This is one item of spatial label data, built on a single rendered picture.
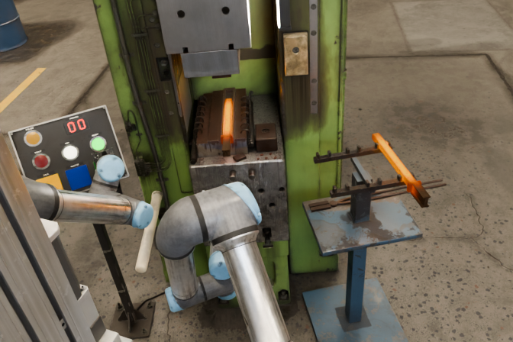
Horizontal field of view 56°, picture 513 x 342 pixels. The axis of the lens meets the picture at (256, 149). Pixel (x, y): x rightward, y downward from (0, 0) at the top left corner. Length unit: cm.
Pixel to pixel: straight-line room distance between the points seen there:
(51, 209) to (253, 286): 48
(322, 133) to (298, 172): 22
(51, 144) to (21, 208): 123
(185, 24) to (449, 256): 189
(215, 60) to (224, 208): 75
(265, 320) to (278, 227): 103
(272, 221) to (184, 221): 102
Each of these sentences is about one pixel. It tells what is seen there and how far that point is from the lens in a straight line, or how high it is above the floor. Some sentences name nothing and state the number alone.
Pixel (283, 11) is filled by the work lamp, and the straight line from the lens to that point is 179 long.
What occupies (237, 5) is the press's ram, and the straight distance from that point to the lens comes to 166.
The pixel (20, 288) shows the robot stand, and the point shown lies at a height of 158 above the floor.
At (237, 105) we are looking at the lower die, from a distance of 212.
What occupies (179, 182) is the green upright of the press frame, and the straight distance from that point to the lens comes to 223.
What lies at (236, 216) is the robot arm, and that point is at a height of 128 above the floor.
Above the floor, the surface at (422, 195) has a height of 96.
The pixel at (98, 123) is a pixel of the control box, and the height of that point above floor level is 115.
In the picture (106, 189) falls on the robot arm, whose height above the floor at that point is 117.
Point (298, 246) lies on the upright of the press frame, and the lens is 251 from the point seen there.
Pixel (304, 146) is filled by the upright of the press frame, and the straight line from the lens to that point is 210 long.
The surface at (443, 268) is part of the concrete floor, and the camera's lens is 279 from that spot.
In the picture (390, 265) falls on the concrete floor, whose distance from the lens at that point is 275.
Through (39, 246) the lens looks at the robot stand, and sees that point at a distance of 67.
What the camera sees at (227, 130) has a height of 101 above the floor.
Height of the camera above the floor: 203
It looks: 35 degrees down
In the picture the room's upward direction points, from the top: 5 degrees counter-clockwise
